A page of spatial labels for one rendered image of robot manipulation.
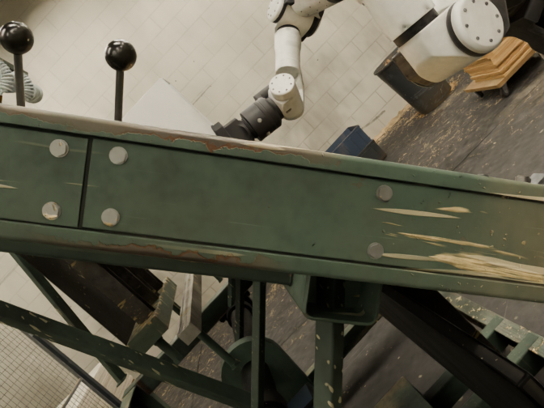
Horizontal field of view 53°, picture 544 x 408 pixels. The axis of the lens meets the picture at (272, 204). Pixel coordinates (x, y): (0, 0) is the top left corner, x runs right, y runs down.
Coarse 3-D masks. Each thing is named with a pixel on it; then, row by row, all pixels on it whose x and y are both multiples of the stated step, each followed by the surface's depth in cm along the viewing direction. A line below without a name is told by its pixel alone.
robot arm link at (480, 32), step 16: (432, 0) 76; (448, 0) 73; (464, 0) 69; (480, 0) 70; (496, 0) 72; (448, 16) 69; (464, 16) 68; (480, 16) 69; (496, 16) 70; (448, 32) 69; (464, 32) 68; (480, 32) 69; (496, 32) 70; (464, 48) 69; (480, 48) 69
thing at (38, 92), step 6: (12, 66) 179; (0, 72) 148; (12, 72) 164; (24, 72) 191; (0, 78) 147; (12, 84) 160; (6, 90) 160; (12, 90) 163; (36, 90) 180; (30, 96) 178; (36, 96) 180; (42, 96) 186; (30, 102) 182; (36, 102) 185
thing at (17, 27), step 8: (8, 24) 63; (16, 24) 63; (24, 24) 64; (0, 32) 63; (8, 32) 63; (16, 32) 63; (24, 32) 64; (0, 40) 64; (8, 40) 63; (16, 40) 63; (24, 40) 64; (32, 40) 65; (8, 48) 64; (16, 48) 64; (24, 48) 64; (16, 56) 65; (16, 64) 66; (16, 72) 67; (16, 80) 67; (16, 88) 68; (16, 96) 68; (24, 96) 69; (24, 104) 69
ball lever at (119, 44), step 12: (108, 48) 65; (120, 48) 65; (132, 48) 66; (108, 60) 65; (120, 60) 65; (132, 60) 66; (120, 72) 67; (120, 84) 68; (120, 96) 69; (120, 108) 70; (120, 120) 71
